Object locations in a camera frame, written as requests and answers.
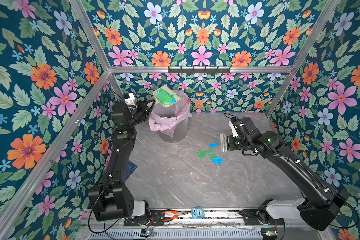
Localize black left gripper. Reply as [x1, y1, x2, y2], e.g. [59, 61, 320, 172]
[126, 97, 154, 129]

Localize light green hand brush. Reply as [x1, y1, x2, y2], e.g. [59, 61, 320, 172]
[220, 133, 228, 153]

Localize light green dustpan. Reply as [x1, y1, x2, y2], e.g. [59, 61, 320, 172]
[153, 85, 182, 108]

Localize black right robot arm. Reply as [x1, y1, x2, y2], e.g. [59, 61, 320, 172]
[221, 114, 350, 231]

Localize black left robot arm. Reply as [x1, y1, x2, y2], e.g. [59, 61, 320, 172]
[89, 100, 156, 222]

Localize pink plastic bin liner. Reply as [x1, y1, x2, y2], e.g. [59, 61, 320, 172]
[149, 91, 192, 133]

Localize large green paper scrap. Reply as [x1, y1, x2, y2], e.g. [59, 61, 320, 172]
[157, 89, 176, 106]

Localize blue paper scrap top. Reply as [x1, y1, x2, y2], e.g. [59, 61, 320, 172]
[209, 143, 219, 148]

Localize blue crumpled paper scrap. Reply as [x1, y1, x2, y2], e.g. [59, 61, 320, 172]
[211, 157, 224, 165]

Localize blue book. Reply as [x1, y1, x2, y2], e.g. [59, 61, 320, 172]
[125, 161, 138, 180]

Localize blue owl figurine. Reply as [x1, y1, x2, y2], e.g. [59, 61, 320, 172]
[191, 207, 205, 219]

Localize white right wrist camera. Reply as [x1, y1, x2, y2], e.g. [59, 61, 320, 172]
[229, 122, 240, 138]

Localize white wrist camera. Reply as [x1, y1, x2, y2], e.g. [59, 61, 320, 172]
[123, 93, 136, 106]
[229, 122, 240, 138]

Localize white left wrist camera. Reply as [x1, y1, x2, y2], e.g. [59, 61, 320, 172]
[123, 93, 136, 106]

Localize black wall hook rail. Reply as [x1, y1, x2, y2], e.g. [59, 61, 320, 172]
[168, 66, 231, 75]

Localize orange handled pliers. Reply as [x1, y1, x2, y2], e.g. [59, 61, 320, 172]
[160, 210, 191, 223]

